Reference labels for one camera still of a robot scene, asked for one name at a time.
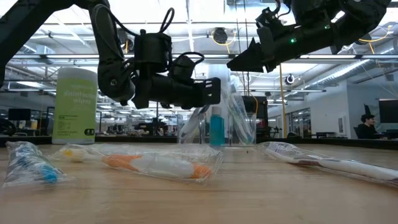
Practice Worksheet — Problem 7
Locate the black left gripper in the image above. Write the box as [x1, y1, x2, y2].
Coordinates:
[133, 73, 222, 115]

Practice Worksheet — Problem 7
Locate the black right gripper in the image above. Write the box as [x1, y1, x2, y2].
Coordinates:
[226, 26, 301, 73]

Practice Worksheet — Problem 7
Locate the small teal mouthwash bottle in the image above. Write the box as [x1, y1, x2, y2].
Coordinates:
[210, 106, 226, 147]

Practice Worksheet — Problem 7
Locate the clear plastic organizer container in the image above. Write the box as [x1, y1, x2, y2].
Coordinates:
[198, 110, 258, 147]

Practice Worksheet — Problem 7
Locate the blue toothbrush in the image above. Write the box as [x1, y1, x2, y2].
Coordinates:
[2, 140, 74, 189]
[231, 102, 257, 146]

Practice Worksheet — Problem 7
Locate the white orange toothbrush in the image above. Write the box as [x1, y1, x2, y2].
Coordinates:
[51, 142, 224, 184]

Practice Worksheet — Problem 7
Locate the white building column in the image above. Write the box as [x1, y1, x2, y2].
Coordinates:
[206, 63, 231, 106]

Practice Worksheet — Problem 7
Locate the green disinfecting wipes canister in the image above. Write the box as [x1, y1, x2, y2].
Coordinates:
[52, 67, 100, 145]

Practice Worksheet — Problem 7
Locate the person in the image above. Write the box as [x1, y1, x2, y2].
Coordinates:
[355, 113, 388, 140]

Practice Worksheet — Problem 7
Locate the dark desk monitor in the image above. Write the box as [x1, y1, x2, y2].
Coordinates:
[7, 108, 32, 121]

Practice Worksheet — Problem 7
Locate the hanging black cable reel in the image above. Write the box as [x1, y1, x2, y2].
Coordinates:
[212, 27, 229, 45]

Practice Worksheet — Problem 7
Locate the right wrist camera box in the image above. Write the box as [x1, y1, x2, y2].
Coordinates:
[255, 6, 280, 30]

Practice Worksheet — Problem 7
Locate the dark wall monitor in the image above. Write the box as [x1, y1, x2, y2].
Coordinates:
[378, 98, 398, 124]

